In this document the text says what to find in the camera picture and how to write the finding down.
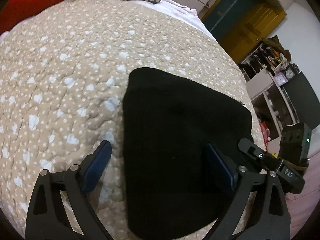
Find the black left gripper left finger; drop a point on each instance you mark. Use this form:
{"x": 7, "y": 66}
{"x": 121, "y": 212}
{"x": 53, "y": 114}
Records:
{"x": 59, "y": 207}

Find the red gift bag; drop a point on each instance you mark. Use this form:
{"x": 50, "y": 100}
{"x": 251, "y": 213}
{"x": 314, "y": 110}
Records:
{"x": 265, "y": 131}

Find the white bed sheet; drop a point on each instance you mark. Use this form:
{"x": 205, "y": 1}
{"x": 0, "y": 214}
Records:
{"x": 179, "y": 12}

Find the white shelf unit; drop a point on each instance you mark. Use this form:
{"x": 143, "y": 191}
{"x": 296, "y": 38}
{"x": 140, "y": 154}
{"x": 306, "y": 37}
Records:
{"x": 271, "y": 102}

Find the beige dotted quilt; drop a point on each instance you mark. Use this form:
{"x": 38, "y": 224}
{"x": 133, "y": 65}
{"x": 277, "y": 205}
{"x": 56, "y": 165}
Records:
{"x": 64, "y": 73}

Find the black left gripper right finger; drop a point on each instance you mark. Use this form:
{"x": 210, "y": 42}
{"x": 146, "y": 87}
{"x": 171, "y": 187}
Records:
{"x": 269, "y": 217}

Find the purple square clock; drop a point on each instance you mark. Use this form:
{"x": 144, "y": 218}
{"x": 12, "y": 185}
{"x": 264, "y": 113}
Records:
{"x": 280, "y": 79}

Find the black pants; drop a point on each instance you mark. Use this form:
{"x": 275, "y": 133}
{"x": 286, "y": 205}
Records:
{"x": 176, "y": 132}

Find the black television screen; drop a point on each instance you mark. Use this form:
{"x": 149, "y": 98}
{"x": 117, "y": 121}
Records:
{"x": 304, "y": 100}

